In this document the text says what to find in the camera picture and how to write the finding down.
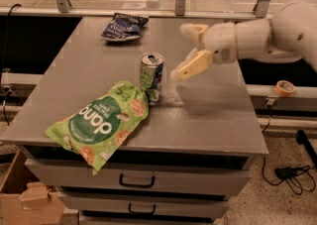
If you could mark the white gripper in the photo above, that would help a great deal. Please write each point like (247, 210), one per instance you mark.
(220, 43)

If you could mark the redbull can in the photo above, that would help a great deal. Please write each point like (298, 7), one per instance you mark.
(150, 76)

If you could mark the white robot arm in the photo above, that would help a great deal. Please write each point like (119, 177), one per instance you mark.
(289, 35)

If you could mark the blue chip bag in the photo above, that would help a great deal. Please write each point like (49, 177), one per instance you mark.
(124, 27)

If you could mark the green rice chip bag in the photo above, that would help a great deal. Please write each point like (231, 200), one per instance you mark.
(97, 130)

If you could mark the orange tape roll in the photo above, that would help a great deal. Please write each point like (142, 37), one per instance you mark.
(284, 88)

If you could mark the grey drawer cabinet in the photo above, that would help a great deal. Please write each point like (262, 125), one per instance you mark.
(198, 142)

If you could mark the cardboard box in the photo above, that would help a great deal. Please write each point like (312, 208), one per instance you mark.
(25, 200)

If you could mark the top drawer black handle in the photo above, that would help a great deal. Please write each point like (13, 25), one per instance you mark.
(136, 182)

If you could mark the drawer black handle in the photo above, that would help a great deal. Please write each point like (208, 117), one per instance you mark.
(136, 182)
(142, 209)

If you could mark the black power adapter with cable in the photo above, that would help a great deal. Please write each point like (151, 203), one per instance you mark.
(290, 176)

